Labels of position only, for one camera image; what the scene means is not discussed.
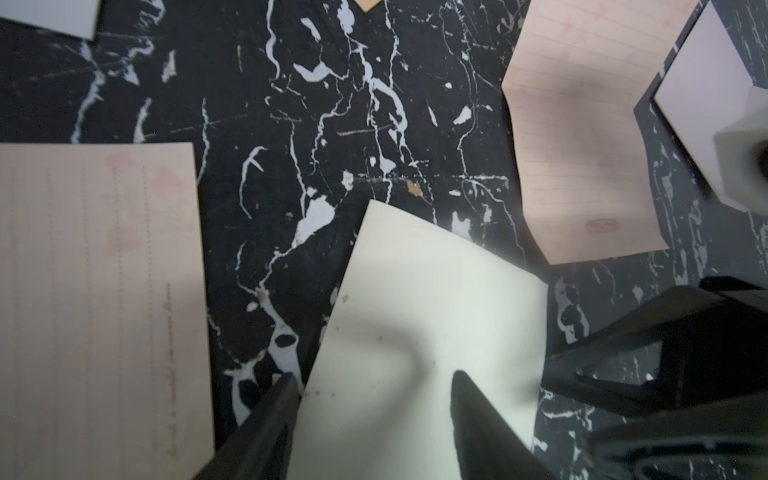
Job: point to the brown kraft envelope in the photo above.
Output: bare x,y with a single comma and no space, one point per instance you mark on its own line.
367,5

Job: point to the white envelope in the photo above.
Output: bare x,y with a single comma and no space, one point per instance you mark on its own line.
76,18

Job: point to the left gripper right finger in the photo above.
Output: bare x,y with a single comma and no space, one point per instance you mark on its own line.
486,446

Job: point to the cream letter paper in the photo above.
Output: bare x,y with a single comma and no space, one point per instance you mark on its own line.
417,303
577,72

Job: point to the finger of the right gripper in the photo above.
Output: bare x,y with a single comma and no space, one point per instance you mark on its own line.
646,362
732,430

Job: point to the pink envelope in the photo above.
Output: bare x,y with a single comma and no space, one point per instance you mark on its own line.
706,89

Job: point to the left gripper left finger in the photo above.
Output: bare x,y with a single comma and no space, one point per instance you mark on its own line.
261,447

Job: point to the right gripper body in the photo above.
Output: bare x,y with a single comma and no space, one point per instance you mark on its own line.
720,351

